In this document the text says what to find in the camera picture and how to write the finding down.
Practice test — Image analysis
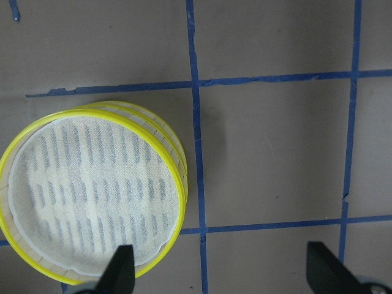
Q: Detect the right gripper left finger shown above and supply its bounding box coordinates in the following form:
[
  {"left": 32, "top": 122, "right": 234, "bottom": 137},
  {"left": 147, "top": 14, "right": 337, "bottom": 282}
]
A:
[{"left": 95, "top": 245, "right": 135, "bottom": 294}]

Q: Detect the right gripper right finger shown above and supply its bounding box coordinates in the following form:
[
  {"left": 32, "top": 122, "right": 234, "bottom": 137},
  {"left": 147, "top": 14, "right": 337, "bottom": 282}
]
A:
[{"left": 306, "top": 241, "right": 364, "bottom": 294}]

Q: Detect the yellow steamer layer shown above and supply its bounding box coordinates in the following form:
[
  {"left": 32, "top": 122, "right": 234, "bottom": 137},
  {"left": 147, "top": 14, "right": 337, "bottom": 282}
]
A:
[
  {"left": 80, "top": 100, "right": 189, "bottom": 202},
  {"left": 1, "top": 107, "right": 187, "bottom": 285}
]

